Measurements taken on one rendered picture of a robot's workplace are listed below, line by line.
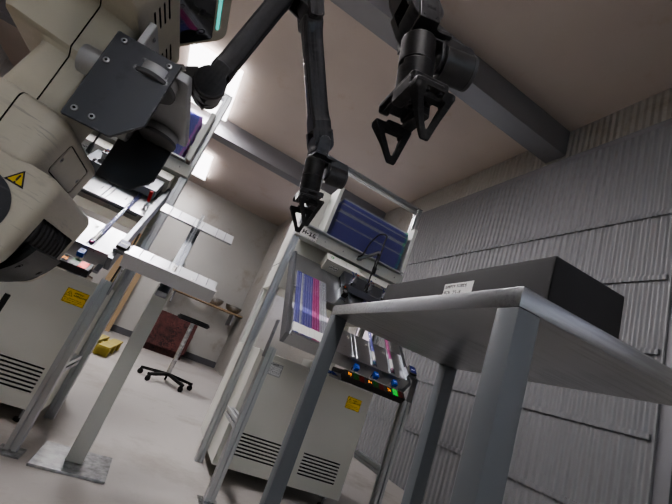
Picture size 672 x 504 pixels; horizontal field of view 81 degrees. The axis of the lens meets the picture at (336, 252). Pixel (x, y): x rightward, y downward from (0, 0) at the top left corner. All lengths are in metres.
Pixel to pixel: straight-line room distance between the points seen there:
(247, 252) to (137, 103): 8.33
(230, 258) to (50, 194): 8.25
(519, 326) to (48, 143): 0.70
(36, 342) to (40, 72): 1.45
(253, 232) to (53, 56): 8.38
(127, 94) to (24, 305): 1.51
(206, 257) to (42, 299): 6.88
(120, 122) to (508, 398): 0.66
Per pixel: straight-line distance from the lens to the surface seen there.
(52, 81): 0.80
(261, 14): 1.21
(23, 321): 2.10
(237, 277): 8.86
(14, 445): 1.83
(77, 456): 1.85
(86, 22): 0.83
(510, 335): 0.57
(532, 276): 0.76
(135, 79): 0.72
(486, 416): 0.56
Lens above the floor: 0.59
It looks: 17 degrees up
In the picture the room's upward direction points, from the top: 22 degrees clockwise
